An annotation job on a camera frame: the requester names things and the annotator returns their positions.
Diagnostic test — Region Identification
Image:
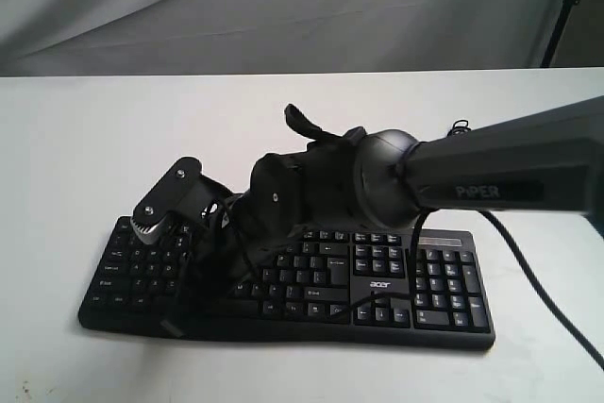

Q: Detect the black fabric-covered gripper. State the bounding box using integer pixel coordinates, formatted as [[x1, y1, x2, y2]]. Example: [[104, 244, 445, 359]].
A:
[[159, 193, 283, 340]]

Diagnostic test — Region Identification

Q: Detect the black acer keyboard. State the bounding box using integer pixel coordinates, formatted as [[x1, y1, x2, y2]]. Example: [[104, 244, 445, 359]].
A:
[[77, 216, 495, 351]]

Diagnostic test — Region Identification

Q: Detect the black silver piper robot arm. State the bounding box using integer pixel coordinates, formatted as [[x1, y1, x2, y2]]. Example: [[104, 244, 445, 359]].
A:
[[132, 98, 603, 349]]

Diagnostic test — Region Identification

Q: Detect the grey backdrop cloth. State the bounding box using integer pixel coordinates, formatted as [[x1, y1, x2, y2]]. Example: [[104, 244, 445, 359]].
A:
[[1, 0, 562, 76]]

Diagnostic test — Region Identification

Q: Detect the black tripod stand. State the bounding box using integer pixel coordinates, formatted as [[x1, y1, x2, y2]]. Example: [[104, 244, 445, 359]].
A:
[[540, 0, 580, 69]]

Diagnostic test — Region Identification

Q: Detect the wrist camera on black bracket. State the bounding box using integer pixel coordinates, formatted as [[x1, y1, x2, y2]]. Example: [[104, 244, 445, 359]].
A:
[[130, 157, 233, 245]]

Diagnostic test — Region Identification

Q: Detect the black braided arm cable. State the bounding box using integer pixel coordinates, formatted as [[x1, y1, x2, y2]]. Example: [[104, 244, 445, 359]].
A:
[[226, 207, 604, 371]]

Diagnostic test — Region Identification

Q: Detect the black keyboard usb cable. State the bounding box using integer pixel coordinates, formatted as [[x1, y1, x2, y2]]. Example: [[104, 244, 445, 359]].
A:
[[443, 118, 473, 138]]

